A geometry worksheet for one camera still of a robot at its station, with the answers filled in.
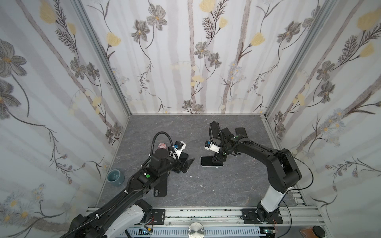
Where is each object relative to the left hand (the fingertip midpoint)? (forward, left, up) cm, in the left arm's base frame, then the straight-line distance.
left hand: (184, 150), depth 75 cm
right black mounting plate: (-29, -33, -8) cm, 45 cm away
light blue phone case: (-1, -15, -19) cm, 24 cm away
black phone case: (+28, -43, -21) cm, 55 cm away
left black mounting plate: (-27, +13, -20) cm, 36 cm away
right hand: (+7, -17, -13) cm, 23 cm away
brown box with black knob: (-36, -56, -8) cm, 67 cm away
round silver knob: (-34, -4, -4) cm, 34 cm away
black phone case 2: (-12, +14, -23) cm, 29 cm away
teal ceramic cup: (-6, +41, -21) cm, 46 cm away
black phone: (+3, -14, -19) cm, 24 cm away
